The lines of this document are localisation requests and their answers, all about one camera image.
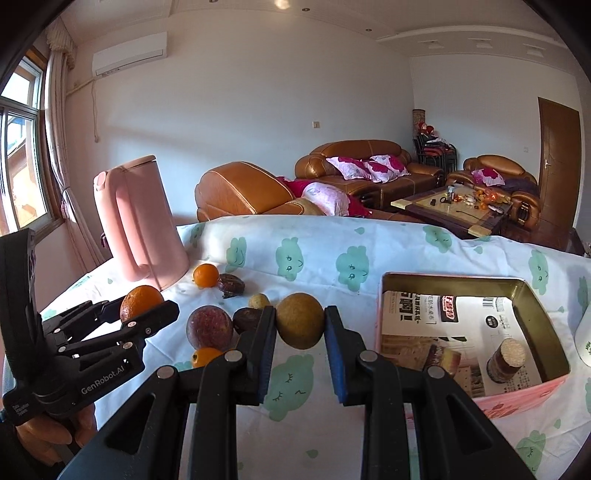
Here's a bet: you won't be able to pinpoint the white container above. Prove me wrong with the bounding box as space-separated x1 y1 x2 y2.
574 305 591 367

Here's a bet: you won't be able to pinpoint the white wall hose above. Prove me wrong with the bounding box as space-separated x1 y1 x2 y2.
90 76 101 144

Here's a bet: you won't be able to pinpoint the wooden coffee table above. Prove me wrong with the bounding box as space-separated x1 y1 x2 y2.
390 184 513 240

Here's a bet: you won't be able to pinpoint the floral pink pillow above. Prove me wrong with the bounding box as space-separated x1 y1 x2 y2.
325 157 372 182
362 154 411 178
471 167 506 186

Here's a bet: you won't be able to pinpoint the pink tin box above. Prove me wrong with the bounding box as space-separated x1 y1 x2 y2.
374 272 571 421

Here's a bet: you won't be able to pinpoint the brown wooden door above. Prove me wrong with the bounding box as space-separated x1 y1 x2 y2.
538 97 583 229

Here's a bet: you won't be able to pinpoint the pink curtain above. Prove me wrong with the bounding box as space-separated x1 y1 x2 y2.
44 16 109 273

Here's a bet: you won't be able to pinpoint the red blanket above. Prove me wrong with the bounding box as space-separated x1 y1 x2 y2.
281 178 319 199

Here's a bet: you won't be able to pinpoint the pile of small oranges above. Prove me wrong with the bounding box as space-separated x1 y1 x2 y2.
475 187 511 206

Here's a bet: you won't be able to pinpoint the dark brown passion fruit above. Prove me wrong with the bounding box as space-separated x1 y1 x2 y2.
232 307 264 335

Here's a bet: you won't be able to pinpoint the cloud-print tablecloth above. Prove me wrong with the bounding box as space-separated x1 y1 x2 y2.
0 215 591 480

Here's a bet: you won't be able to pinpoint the printed paper liner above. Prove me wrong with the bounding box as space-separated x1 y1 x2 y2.
381 288 543 398

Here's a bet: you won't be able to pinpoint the white air conditioner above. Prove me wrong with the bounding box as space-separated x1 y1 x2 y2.
91 31 168 77

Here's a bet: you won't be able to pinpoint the pink kettle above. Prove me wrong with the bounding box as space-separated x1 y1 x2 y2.
93 155 190 291

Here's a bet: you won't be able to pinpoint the purple blanket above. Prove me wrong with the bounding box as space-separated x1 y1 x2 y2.
503 178 539 195

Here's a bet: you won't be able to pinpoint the person's left hand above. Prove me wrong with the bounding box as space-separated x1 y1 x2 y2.
14 401 99 468

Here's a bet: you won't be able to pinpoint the large orange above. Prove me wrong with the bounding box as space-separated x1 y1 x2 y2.
120 285 164 324

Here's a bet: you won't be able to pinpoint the pale pink cushion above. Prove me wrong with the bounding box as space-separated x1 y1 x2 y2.
302 182 352 217

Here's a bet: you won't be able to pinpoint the brown leather sofa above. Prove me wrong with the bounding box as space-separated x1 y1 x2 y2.
294 140 446 210

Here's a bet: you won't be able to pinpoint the wrinkled dark passion fruit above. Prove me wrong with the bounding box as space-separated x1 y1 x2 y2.
217 274 246 298

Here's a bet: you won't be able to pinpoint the brown leather recliner armchair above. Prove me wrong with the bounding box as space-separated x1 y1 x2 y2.
194 161 324 223

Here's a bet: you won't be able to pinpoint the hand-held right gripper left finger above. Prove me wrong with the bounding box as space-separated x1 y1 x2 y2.
60 305 278 480

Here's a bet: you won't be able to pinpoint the stacked dark chairs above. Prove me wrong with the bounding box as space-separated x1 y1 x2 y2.
412 131 458 174

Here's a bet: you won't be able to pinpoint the round yellow-brown fruit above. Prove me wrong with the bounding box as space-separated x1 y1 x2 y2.
276 292 326 350

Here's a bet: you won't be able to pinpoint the small orange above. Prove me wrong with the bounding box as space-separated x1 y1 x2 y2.
191 347 225 369

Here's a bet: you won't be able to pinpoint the medium orange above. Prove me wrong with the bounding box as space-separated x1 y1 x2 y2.
193 263 220 289

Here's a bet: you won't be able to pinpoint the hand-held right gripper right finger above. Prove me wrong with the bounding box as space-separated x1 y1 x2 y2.
323 305 536 480

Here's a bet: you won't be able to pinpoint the window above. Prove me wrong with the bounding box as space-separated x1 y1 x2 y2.
0 58 65 241

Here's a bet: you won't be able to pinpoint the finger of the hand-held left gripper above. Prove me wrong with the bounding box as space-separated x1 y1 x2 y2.
55 300 181 358
41 299 125 342

